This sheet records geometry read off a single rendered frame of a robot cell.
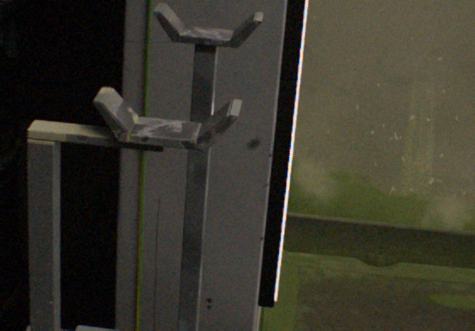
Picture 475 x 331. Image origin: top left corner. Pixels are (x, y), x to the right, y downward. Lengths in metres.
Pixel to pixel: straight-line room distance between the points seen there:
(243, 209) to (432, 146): 1.53
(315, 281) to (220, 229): 1.38
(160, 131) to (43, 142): 0.07
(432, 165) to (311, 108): 0.35
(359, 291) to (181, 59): 1.50
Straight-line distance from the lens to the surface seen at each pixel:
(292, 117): 1.16
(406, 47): 2.75
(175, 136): 0.55
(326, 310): 2.46
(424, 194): 2.67
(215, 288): 1.25
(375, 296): 2.55
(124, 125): 0.55
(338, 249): 2.67
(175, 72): 1.15
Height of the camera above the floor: 1.30
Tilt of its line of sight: 23 degrees down
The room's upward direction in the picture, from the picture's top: 5 degrees clockwise
